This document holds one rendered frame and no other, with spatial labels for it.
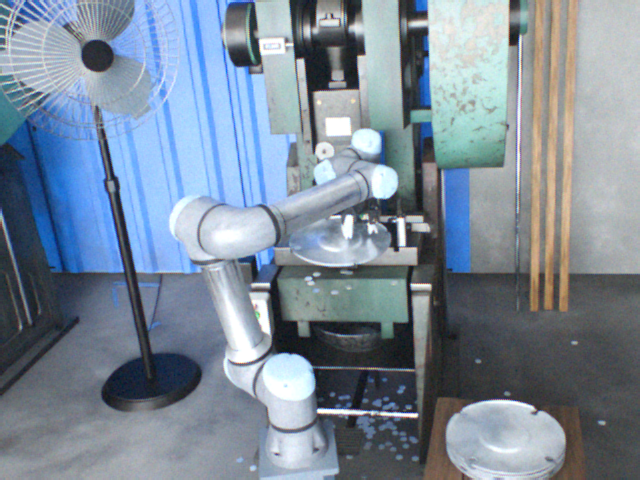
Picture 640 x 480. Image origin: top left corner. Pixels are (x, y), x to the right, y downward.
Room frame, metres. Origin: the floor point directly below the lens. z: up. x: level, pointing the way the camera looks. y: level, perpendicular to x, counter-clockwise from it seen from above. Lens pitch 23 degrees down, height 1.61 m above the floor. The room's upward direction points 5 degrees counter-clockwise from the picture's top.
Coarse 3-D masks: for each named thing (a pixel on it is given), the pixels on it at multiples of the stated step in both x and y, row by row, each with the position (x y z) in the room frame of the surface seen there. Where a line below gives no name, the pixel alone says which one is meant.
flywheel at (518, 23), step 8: (512, 0) 2.09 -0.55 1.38; (520, 0) 2.11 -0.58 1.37; (512, 8) 2.08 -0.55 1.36; (520, 8) 2.09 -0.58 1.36; (528, 8) 2.10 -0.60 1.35; (512, 16) 2.07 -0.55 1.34; (520, 16) 2.09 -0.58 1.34; (528, 16) 2.09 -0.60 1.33; (512, 24) 2.07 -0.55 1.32; (520, 24) 2.09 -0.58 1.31; (512, 32) 2.08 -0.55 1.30; (520, 32) 2.11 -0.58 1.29; (512, 40) 2.09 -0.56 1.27
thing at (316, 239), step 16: (320, 224) 2.09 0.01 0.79; (336, 224) 2.08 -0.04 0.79; (352, 224) 2.08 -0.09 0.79; (304, 240) 2.00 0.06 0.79; (320, 240) 1.98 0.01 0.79; (336, 240) 1.97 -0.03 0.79; (352, 240) 1.97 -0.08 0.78; (368, 240) 1.97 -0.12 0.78; (384, 240) 1.97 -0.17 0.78; (304, 256) 1.91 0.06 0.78; (320, 256) 1.90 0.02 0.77; (336, 256) 1.89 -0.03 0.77; (352, 256) 1.89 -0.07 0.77; (368, 256) 1.88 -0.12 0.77
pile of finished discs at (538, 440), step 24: (480, 408) 1.68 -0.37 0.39; (504, 408) 1.67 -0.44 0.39; (528, 408) 1.66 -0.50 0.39; (456, 432) 1.59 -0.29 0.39; (480, 432) 1.57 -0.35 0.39; (504, 432) 1.56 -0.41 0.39; (528, 432) 1.56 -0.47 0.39; (552, 432) 1.56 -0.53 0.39; (456, 456) 1.50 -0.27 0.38; (480, 456) 1.49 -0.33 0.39; (504, 456) 1.48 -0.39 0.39; (528, 456) 1.47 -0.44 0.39; (552, 456) 1.47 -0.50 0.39
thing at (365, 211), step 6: (372, 198) 1.86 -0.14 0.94; (360, 204) 1.88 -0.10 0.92; (366, 204) 1.89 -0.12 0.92; (372, 204) 1.89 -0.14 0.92; (354, 210) 1.88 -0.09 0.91; (360, 210) 1.88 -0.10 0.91; (366, 210) 1.88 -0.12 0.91; (372, 210) 1.88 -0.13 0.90; (378, 210) 1.89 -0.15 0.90; (354, 216) 1.91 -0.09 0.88; (360, 216) 1.89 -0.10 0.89; (366, 216) 1.90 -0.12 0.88; (372, 216) 1.89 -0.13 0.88; (354, 222) 1.90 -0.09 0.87; (360, 222) 1.89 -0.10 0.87; (366, 222) 1.90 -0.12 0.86; (372, 222) 1.90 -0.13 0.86; (378, 222) 1.90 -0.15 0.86
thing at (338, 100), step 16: (352, 80) 2.23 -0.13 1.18; (320, 96) 2.18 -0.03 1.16; (336, 96) 2.17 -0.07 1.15; (352, 96) 2.16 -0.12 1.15; (320, 112) 2.18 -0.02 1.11; (336, 112) 2.17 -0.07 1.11; (352, 112) 2.16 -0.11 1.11; (320, 128) 2.18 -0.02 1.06; (336, 128) 2.17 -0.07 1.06; (352, 128) 2.16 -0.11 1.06; (320, 144) 2.17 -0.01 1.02; (336, 144) 2.17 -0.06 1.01; (320, 160) 2.18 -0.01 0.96
